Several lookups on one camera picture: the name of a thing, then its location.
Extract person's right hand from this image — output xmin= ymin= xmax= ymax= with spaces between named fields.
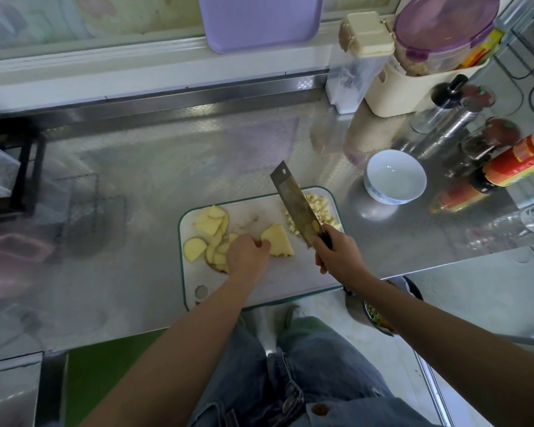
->
xmin=310 ymin=225 xmax=373 ymax=294

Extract person's left hand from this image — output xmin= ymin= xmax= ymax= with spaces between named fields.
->
xmin=225 ymin=232 xmax=272 ymax=283

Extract pile of yellow potato slices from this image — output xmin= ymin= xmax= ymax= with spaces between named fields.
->
xmin=182 ymin=204 xmax=241 ymax=274

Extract pile of diced potato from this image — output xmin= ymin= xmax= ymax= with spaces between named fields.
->
xmin=287 ymin=192 xmax=341 ymax=241

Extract steel cleaver knife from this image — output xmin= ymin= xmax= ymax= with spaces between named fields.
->
xmin=269 ymin=161 xmax=334 ymax=251

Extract white bowl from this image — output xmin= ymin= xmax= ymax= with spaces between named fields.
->
xmin=364 ymin=149 xmax=428 ymax=206

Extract person's right forearm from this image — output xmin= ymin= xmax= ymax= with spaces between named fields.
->
xmin=354 ymin=273 xmax=534 ymax=427

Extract person's left forearm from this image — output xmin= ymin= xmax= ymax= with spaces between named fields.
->
xmin=80 ymin=273 xmax=258 ymax=427

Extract person's white left shoe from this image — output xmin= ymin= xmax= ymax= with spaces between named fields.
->
xmin=236 ymin=313 xmax=259 ymax=336

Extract metal bowl with scraps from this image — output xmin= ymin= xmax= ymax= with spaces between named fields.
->
xmin=345 ymin=275 xmax=424 ymax=337

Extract person's blue jeans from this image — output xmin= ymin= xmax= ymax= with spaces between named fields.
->
xmin=189 ymin=316 xmax=437 ymax=427

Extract white cutting board green rim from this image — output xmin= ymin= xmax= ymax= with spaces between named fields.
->
xmin=178 ymin=186 xmax=348 ymax=311

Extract cream plastic canister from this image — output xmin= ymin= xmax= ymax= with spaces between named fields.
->
xmin=365 ymin=56 xmax=486 ymax=118

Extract clear plastic bottle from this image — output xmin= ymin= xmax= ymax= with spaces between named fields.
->
xmin=467 ymin=198 xmax=534 ymax=262

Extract green mat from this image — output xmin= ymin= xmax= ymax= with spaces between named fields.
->
xmin=64 ymin=329 xmax=166 ymax=427

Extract glass bottle black cap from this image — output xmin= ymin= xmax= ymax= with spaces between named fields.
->
xmin=411 ymin=74 xmax=469 ymax=135

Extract clear container cream lid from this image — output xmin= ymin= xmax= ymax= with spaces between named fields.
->
xmin=326 ymin=12 xmax=396 ymax=116

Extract glass jar red lid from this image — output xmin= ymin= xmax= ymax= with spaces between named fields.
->
xmin=463 ymin=117 xmax=522 ymax=165

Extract sauce bottle red label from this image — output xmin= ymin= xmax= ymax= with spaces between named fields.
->
xmin=470 ymin=129 xmax=534 ymax=196

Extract black metal rack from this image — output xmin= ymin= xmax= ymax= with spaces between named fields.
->
xmin=0 ymin=120 xmax=47 ymax=219

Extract purple plastic cutting board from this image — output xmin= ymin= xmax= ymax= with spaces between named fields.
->
xmin=196 ymin=0 xmax=326 ymax=55

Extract purple lid food container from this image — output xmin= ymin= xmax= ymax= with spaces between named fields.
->
xmin=392 ymin=0 xmax=504 ymax=77

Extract steel bin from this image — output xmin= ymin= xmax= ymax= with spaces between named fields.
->
xmin=0 ymin=352 xmax=46 ymax=427

